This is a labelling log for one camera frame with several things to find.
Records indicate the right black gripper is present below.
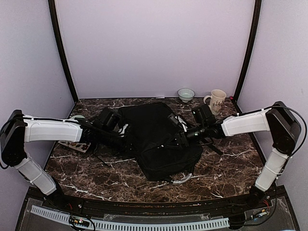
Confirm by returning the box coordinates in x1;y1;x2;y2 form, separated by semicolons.
165;122;208;149

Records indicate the black student backpack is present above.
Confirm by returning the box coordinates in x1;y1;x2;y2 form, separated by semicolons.
95;103;223;185

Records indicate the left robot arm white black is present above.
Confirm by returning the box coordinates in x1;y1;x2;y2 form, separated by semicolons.
0;109;128;210

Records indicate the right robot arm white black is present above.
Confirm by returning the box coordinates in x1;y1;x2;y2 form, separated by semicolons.
168;101;308;209

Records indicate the floral square coaster mat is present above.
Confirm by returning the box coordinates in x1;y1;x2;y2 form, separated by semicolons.
58;141;91;153

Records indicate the celadon green bowl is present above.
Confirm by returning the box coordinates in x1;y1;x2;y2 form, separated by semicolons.
70;115;85;120

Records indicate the small white blue bowl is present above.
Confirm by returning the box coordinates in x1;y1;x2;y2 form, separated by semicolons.
178;88;195;103

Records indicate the cream mug with print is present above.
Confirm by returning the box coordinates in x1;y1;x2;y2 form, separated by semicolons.
203;89;227;115

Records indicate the small circuit board left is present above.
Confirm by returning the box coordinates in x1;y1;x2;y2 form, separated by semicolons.
69;216;90;228

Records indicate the small circuit board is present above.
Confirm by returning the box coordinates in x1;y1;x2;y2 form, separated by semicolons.
250;209;269;219
69;216;90;228

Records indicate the small circuit board right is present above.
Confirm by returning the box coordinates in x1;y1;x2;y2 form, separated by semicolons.
250;209;269;219

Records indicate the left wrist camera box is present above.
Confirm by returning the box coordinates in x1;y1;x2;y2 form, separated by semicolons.
98;107;120;130

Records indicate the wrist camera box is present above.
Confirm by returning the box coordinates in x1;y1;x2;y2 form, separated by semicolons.
98;107;120;130
192;104;216;126

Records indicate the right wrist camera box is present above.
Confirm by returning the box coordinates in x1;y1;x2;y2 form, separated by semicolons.
192;104;216;126

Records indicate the white slotted cable duct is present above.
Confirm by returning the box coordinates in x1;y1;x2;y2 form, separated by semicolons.
30;205;230;231

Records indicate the black front rail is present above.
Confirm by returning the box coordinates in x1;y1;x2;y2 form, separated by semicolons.
28;185;287;217

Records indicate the left black frame post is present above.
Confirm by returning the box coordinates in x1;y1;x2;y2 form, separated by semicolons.
48;0;79;103

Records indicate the black frame post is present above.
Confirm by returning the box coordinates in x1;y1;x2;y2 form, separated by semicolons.
233;0;262;102
48;0;79;103

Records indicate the right black frame post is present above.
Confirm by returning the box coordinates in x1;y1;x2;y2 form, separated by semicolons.
233;0;262;102

